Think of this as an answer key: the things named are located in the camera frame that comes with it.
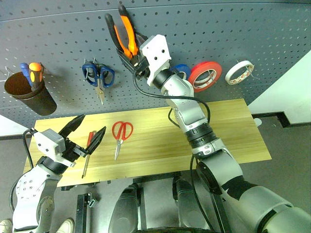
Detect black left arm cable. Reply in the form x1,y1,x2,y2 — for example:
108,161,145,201
9,129,35,214

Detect blue tape roll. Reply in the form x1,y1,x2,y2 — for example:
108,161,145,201
170,64,192,81

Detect brown tool cup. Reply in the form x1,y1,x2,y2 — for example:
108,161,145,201
4,71,58,117

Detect red tape roll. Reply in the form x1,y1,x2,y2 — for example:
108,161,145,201
188,61,223,93

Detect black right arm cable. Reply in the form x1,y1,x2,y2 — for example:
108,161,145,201
133,70,215,230

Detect grey perforated pegboard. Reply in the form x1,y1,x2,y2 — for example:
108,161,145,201
0,0,311,122

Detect red handled screwdriver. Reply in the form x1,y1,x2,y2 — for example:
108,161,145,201
81,131,98,179

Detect white tape roll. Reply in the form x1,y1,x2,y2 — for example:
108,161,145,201
225,60,255,86

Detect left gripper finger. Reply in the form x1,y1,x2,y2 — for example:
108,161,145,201
58,114,86,141
85,126,107,156

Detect dark rounded robot leg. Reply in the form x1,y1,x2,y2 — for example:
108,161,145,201
107,185,142,232
173,178,211,230

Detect silver metal bracket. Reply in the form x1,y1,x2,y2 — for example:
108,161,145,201
87,192,98,207

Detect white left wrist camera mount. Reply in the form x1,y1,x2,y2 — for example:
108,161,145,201
32,129,67,163

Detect blue handled screwdriver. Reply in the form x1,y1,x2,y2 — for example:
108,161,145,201
19,62,34,87

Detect silver wire cup holder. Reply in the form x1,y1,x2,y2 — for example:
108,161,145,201
0,66,14,82

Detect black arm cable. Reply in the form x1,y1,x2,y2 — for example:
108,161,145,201
9,129,35,214
133,70,215,230

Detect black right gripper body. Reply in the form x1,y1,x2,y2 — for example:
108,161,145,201
132,55,150,81

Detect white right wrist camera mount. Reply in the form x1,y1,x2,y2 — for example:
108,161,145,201
139,34,172,86

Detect silver scissors pegboard hook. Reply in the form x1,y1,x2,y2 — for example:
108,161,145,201
83,57,97,81

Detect white shoe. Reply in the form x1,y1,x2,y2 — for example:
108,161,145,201
56,217,75,233
0,218,13,233

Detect blue handled scissors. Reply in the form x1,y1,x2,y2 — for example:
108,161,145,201
81,62,116,106

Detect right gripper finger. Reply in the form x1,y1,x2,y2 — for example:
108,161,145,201
116,49,140,72
135,31,149,56

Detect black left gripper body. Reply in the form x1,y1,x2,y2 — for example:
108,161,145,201
58,138,88,168

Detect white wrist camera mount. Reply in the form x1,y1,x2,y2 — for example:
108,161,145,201
32,129,67,163
139,34,172,86

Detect orange and black screwdriver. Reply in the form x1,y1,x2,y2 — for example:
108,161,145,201
28,62,45,92

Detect black metal table frame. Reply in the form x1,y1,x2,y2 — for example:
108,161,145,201
60,170,232,233

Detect red handled scissors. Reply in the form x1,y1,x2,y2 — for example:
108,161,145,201
111,121,134,162

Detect orange and black pliers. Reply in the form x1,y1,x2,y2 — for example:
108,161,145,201
104,4,140,59

